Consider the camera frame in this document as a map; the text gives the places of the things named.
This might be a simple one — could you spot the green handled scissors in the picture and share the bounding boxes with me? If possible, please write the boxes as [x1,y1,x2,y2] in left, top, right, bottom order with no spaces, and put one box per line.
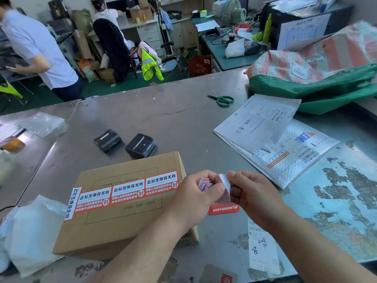
[207,94,235,108]

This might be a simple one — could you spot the clear plastic bag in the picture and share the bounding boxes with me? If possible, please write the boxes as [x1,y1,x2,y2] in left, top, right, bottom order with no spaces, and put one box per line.
[16,111,66,138]

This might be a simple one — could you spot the white plastic bag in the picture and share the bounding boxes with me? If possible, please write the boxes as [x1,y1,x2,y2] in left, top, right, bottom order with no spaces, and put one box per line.
[0,195,69,278]

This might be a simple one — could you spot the brown tape roll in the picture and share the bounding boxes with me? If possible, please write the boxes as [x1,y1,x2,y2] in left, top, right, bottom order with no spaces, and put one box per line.
[0,136,26,154]

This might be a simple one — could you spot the black office chair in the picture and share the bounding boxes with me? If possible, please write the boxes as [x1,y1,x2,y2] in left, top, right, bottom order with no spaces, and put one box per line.
[130,41,191,80]

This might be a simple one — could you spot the open cardboard box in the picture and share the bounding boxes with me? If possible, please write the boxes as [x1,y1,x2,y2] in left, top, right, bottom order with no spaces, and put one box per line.
[129,5,155,24]

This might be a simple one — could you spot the pink cloth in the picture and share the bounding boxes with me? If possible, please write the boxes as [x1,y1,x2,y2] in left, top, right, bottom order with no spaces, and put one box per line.
[138,41,163,66]

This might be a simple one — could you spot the blue plastic bag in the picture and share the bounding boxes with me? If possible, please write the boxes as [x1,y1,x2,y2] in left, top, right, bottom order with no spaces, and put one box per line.
[160,8,174,30]

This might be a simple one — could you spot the red striped green woven sack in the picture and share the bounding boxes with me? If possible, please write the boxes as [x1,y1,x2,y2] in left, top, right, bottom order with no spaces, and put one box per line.
[246,20,377,115]

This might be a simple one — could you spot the translucent label backing sheet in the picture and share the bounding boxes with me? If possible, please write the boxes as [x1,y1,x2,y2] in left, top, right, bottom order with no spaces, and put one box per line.
[250,94,302,152]

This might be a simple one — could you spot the red white seal sticker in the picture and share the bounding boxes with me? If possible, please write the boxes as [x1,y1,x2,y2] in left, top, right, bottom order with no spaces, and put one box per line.
[208,173,240,216]

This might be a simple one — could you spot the white paper slip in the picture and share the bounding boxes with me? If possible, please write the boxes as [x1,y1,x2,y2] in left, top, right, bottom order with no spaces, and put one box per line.
[248,217,281,275]

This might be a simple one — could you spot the person's left forearm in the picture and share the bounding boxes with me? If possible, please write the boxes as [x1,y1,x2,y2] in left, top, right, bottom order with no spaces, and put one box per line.
[88,210,204,283]

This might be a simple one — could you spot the green desk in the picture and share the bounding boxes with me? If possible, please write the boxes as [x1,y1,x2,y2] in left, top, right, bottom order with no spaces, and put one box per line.
[191,15,269,72]

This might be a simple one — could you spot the yellow green bottle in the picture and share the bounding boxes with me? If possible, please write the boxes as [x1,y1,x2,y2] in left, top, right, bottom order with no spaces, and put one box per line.
[262,13,273,44]

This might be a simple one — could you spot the silver bubble mailer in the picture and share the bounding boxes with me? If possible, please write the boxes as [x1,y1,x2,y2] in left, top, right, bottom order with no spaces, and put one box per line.
[221,119,340,190]

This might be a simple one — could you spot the white paper sign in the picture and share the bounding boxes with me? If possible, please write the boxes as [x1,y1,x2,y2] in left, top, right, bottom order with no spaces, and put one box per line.
[276,13,332,51]

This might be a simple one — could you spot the person's right hand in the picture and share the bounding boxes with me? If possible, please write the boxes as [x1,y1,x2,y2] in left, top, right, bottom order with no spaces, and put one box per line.
[227,170,285,231]

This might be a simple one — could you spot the white drawer cabinet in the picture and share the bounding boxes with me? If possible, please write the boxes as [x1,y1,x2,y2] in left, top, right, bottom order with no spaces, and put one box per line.
[137,22,164,56]

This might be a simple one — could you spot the black portable printer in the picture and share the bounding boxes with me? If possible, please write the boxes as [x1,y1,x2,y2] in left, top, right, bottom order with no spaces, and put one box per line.
[93,129,122,153]
[125,133,157,159]

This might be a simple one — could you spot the black jacket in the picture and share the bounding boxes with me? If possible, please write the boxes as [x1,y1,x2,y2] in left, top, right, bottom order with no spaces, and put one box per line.
[92,18,132,85]

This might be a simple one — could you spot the person's right forearm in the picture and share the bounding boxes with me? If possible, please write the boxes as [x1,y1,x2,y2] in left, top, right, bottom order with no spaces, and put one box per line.
[259,203,377,283]

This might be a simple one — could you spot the white document envelope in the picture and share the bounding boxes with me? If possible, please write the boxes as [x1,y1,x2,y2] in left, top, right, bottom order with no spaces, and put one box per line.
[213,98,295,155]

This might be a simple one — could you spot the long red white seal strip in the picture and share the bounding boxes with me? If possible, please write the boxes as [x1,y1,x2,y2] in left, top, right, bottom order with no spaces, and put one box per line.
[63,170,180,221]

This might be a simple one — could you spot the red plastic crate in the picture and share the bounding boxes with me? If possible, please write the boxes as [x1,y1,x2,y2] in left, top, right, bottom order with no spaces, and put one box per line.
[188,55,213,78]

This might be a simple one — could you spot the brown cardboard box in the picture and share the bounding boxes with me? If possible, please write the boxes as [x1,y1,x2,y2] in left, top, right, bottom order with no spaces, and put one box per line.
[53,151,200,261]

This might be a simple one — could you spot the person's left hand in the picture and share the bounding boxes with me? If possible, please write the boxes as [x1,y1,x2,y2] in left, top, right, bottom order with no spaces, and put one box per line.
[164,170,227,232]

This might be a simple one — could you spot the yellow reflective vest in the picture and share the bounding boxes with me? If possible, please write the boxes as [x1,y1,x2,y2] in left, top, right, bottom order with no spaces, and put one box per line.
[140,47,165,82]
[0,76,24,99]

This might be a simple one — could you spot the white crumpled bag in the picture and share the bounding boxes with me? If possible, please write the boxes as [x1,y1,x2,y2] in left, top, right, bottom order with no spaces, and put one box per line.
[225,38,246,59]

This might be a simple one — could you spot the white desk fan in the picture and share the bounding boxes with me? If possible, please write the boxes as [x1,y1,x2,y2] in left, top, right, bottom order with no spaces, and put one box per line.
[212,0,247,28]

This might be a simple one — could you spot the pink backing paper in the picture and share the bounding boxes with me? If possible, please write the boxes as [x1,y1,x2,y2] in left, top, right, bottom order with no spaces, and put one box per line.
[197,177,220,192]

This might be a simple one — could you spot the black cabinet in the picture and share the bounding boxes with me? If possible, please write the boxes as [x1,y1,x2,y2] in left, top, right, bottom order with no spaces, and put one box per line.
[260,0,356,51]

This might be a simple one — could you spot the small cardboard box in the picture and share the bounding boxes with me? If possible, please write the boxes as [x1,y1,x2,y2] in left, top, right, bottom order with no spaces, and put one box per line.
[91,60,116,83]

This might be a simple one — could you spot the orange printed bag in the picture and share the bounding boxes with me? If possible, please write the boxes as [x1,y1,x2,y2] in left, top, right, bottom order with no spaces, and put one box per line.
[77,59,99,83]

